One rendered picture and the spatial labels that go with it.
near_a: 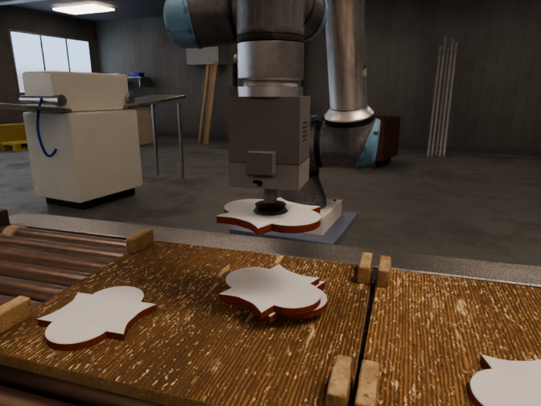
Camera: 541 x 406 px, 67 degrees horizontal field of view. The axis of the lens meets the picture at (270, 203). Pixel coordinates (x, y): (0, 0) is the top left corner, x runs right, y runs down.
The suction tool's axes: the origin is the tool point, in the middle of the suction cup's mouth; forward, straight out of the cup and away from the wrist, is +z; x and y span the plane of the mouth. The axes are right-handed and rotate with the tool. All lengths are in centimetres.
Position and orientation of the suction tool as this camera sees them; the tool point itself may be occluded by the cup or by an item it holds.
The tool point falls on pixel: (270, 219)
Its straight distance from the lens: 51.7
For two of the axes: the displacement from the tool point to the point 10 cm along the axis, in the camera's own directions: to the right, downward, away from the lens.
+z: 0.0, 9.6, 2.7
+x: 2.7, -2.6, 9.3
